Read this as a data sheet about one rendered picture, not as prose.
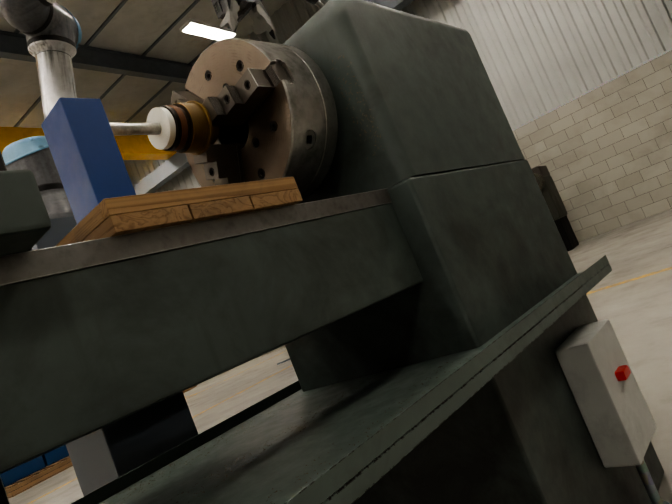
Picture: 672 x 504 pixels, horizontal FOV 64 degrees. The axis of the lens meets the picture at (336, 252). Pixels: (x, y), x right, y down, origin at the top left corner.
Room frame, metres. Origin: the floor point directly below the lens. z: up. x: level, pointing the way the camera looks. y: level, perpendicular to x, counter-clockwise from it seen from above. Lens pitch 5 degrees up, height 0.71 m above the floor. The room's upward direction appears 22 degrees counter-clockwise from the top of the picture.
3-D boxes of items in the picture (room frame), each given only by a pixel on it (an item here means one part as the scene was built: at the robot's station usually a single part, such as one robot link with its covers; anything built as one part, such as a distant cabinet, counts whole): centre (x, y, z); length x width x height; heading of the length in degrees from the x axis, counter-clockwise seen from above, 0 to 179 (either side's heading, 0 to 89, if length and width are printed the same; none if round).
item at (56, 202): (1.24, 0.59, 1.15); 0.15 x 0.15 x 0.10
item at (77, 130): (0.76, 0.28, 1.00); 0.08 x 0.06 x 0.23; 49
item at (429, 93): (1.34, -0.18, 1.06); 0.59 x 0.48 x 0.39; 139
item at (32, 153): (1.25, 0.59, 1.27); 0.13 x 0.12 x 0.14; 174
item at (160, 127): (0.82, 0.23, 1.08); 0.13 x 0.07 x 0.07; 139
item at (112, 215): (0.80, 0.25, 0.88); 0.36 x 0.30 x 0.04; 49
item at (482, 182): (1.34, -0.18, 0.43); 0.60 x 0.48 x 0.86; 139
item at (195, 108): (0.91, 0.16, 1.08); 0.09 x 0.09 x 0.09; 49
